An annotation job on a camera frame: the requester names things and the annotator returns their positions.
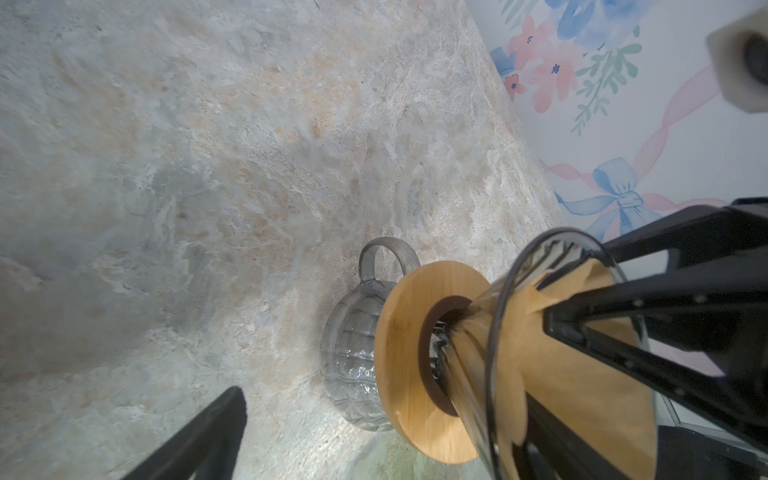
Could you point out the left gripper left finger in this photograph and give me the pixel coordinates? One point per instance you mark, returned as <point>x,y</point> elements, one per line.
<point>205,448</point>

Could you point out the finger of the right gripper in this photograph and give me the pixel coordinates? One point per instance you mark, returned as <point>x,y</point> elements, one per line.
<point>726,322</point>
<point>710,249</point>

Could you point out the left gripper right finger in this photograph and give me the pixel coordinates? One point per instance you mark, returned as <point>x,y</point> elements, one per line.
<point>551,450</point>

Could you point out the grey glass dripper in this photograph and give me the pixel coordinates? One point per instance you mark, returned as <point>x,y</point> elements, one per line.
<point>489,398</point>

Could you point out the grey glass carafe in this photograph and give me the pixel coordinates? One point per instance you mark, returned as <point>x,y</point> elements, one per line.
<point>347,345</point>

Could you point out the wooden ring dripper base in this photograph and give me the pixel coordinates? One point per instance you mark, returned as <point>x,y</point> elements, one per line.
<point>415,405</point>

